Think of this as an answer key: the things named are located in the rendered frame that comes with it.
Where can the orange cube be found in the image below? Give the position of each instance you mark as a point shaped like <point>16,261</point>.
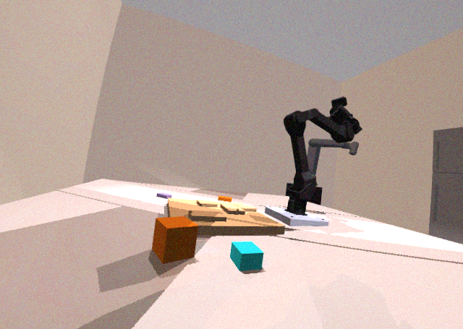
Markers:
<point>174,239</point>

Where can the teal cube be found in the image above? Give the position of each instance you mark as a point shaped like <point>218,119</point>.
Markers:
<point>246,256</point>

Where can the orange flat panel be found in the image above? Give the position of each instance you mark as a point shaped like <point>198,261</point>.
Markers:
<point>225,199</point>

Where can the tan square puzzle board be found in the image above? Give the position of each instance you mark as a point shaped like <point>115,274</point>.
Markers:
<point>224,218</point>

